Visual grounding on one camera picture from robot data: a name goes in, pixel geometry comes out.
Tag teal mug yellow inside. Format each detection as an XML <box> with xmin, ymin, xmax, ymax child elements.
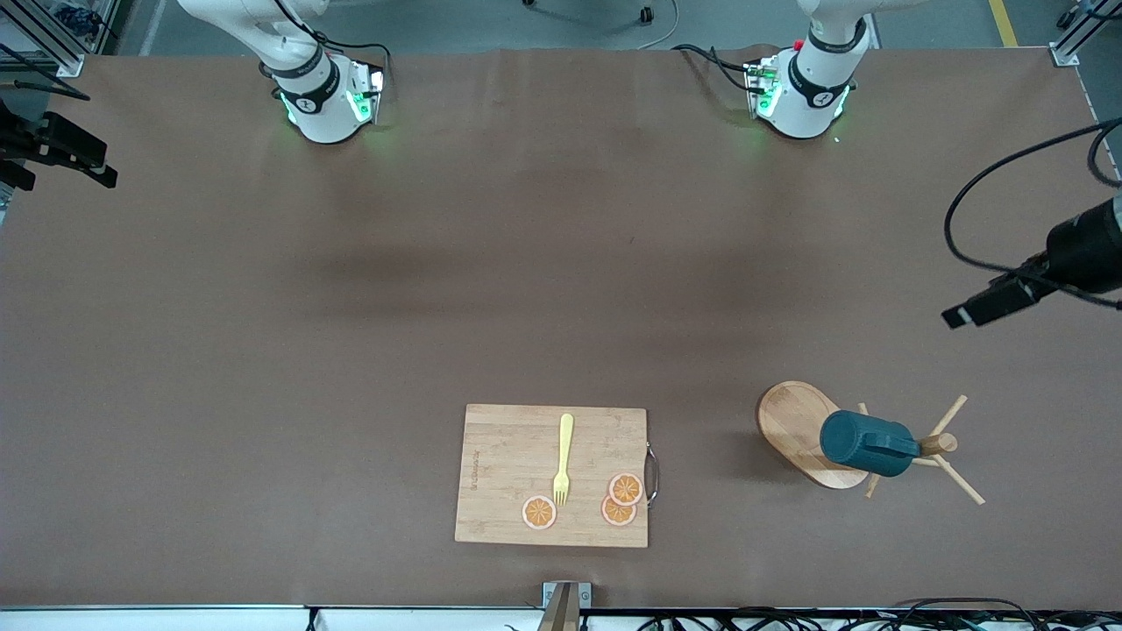
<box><xmin>819</xmin><ymin>409</ymin><xmax>922</xmax><ymax>479</ymax></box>

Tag wooden mug tree rack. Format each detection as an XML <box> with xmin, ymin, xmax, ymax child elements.
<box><xmin>756</xmin><ymin>379</ymin><xmax>988</xmax><ymax>507</ymax></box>

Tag yellow plastic fork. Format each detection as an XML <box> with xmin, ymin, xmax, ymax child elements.
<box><xmin>551</xmin><ymin>414</ymin><xmax>576</xmax><ymax>507</ymax></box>

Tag bamboo cutting board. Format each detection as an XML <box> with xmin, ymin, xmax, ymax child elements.
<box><xmin>454</xmin><ymin>403</ymin><xmax>660</xmax><ymax>549</ymax></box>

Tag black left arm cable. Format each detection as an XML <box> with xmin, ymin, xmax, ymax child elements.
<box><xmin>943</xmin><ymin>117</ymin><xmax>1122</xmax><ymax>310</ymax></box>

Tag aluminium frame profile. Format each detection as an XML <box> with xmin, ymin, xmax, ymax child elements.
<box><xmin>0</xmin><ymin>0</ymin><xmax>121</xmax><ymax>78</ymax></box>
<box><xmin>1050</xmin><ymin>0</ymin><xmax>1122</xmax><ymax>67</ymax></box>

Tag black cable bundle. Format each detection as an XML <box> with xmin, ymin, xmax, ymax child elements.
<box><xmin>638</xmin><ymin>598</ymin><xmax>1122</xmax><ymax>631</ymax></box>

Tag white floor cable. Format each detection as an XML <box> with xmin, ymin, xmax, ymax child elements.
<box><xmin>633</xmin><ymin>0</ymin><xmax>681</xmax><ymax>51</ymax></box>

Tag aluminium camera mount post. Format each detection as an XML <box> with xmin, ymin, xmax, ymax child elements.
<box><xmin>536</xmin><ymin>581</ymin><xmax>593</xmax><ymax>631</ymax></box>

